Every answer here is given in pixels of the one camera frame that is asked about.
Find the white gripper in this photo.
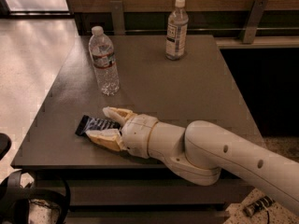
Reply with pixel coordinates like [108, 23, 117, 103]
[86, 106, 158, 159]

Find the blue rxbar blueberry wrapper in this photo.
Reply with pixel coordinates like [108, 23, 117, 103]
[75, 115, 121, 136]

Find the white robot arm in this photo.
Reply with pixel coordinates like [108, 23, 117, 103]
[83, 107, 299, 215]

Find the grey square table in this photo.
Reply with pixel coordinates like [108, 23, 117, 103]
[11, 35, 263, 224]

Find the clear water bottle red label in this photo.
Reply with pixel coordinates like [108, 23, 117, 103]
[89, 26, 120, 96]

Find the clear bottle white label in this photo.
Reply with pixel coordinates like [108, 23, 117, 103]
[165, 0, 189, 61]

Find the black round object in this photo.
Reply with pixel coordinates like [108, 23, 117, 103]
[0, 133, 12, 160]

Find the white power strip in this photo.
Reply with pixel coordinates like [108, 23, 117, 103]
[243, 196, 275, 217]

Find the left metal bracket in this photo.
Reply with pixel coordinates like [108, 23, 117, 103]
[110, 0, 125, 35]

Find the metal bracket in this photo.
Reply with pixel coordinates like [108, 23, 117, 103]
[240, 0, 268, 44]
[110, 0, 125, 35]

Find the black cable loop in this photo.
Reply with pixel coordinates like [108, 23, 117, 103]
[0, 169, 72, 224]

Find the thin black cord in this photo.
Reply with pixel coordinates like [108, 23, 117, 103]
[261, 201, 272, 224]

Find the right metal bracket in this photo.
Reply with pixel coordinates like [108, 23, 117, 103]
[240, 0, 268, 44]

